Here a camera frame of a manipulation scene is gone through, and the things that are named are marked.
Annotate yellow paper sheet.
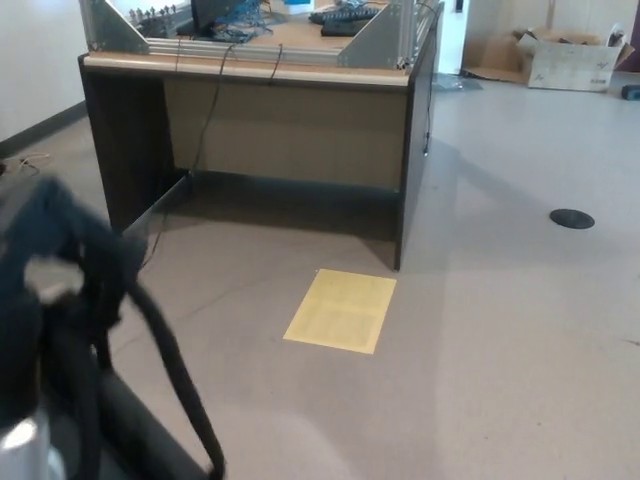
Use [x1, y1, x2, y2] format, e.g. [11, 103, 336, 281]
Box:
[282, 268, 398, 356]

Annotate dark brown desk beige top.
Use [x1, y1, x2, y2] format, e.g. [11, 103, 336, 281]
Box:
[77, 2, 445, 271]

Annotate clear plastic sheet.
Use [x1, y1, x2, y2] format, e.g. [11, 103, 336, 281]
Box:
[432, 74, 484, 92]

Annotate black computer keyboard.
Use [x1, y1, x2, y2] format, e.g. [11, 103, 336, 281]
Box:
[319, 19, 374, 38]
[308, 4, 386, 24]

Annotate flattened cardboard sheet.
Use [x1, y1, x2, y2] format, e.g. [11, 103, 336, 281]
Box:
[462, 32, 534, 86]

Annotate black computer monitor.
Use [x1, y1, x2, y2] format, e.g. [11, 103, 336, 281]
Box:
[192, 0, 251, 39]

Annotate round black floor cover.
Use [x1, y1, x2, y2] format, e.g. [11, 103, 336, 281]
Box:
[549, 208, 595, 230]

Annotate black device with knob row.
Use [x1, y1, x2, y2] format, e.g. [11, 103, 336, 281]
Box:
[128, 5, 194, 39]

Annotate open cardboard box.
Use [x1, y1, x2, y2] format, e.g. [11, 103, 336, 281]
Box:
[514, 28, 636, 92]

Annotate black cable on desk side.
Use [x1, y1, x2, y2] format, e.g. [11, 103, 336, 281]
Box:
[416, 1, 434, 158]

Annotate long black power cable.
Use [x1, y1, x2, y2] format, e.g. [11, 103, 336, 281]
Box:
[143, 42, 237, 266]

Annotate tangled blue cables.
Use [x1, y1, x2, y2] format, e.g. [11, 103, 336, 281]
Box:
[214, 0, 274, 44]

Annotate aluminium extrusion frame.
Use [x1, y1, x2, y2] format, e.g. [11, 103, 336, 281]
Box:
[79, 0, 444, 69]

